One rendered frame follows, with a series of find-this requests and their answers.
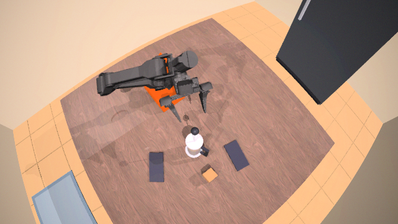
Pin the white french press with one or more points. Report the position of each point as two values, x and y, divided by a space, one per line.
194 144

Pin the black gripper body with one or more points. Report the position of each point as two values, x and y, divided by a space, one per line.
167 100

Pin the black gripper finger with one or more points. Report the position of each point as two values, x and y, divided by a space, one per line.
203 100
172 108

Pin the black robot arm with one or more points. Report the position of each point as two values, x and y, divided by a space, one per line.
152 74

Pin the dark grey flat rectangle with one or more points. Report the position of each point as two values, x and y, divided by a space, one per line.
236 155
156 168

